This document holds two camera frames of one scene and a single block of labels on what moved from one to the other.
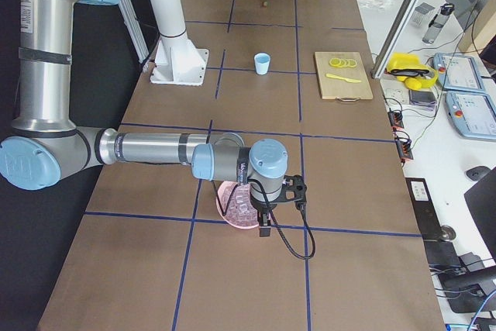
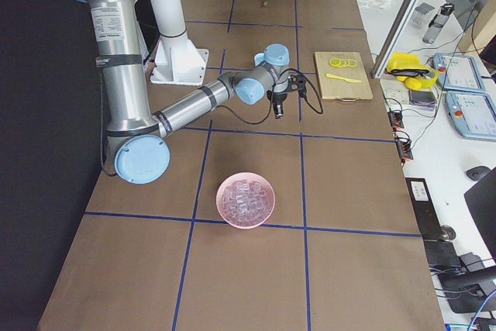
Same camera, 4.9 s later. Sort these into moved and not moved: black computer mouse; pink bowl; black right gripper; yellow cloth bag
Moved: black right gripper
Not moved: yellow cloth bag; black computer mouse; pink bowl
